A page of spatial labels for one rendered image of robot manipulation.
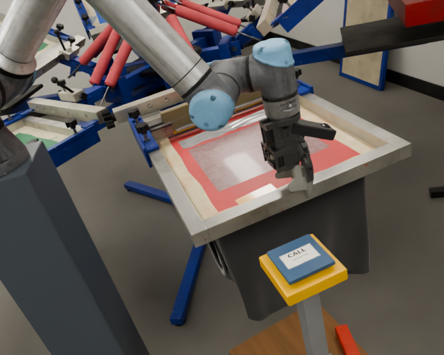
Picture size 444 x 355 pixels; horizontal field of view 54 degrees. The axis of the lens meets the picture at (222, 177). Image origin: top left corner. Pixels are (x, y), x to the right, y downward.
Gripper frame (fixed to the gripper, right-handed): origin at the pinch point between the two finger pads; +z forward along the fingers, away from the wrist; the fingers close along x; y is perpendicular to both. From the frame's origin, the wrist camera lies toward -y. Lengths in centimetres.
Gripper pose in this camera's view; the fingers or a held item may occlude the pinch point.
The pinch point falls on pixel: (304, 187)
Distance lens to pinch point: 104.7
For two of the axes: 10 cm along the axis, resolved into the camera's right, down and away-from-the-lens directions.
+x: 3.4, 4.2, -8.4
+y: -9.1, 3.6, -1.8
